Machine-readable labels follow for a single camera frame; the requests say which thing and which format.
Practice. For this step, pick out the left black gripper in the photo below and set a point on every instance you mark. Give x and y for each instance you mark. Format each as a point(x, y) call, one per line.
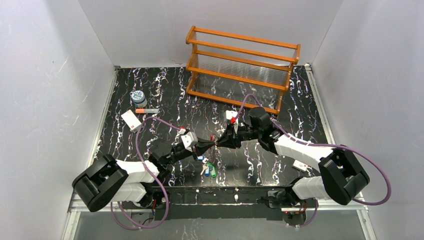
point(198, 146)

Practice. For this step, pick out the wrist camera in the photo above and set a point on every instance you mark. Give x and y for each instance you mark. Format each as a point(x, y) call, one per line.
point(231, 116)
point(188, 138)

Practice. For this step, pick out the orange grey marker pen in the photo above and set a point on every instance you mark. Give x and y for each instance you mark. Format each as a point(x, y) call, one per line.
point(146, 111)

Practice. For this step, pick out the green tag key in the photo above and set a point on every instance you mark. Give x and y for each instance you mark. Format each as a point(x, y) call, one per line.
point(213, 172)

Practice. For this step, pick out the orange wooden shelf rack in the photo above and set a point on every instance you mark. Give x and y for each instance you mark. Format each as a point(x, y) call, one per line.
point(241, 59)

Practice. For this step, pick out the white card box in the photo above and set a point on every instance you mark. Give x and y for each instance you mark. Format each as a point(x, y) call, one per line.
point(131, 121)

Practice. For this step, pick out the blue white round jar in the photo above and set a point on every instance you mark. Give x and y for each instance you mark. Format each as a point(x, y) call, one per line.
point(138, 98)

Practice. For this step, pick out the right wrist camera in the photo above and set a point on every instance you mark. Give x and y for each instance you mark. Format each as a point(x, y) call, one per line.
point(231, 116)

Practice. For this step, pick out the small white box right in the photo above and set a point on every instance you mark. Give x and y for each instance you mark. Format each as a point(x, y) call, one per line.
point(300, 166)

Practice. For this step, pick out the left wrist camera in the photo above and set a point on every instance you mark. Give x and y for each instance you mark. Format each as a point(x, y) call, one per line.
point(188, 138)

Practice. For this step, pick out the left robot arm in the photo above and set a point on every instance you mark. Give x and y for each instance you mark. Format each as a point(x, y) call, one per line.
point(110, 180)

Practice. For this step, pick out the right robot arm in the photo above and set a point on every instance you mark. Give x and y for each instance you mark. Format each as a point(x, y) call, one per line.
point(341, 176)

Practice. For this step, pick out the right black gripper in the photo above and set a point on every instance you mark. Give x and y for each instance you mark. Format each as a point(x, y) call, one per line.
point(232, 139)

